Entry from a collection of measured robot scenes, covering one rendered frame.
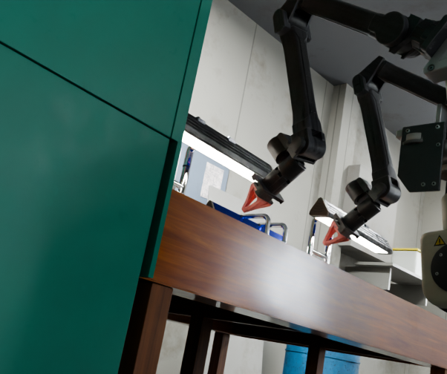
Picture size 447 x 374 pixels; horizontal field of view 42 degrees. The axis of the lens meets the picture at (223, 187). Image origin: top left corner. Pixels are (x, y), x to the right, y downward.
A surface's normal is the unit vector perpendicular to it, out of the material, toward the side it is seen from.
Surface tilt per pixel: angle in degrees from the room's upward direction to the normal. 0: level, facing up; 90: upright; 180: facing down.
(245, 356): 83
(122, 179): 90
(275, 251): 90
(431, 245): 90
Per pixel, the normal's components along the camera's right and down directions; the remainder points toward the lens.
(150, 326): 0.77, -0.04
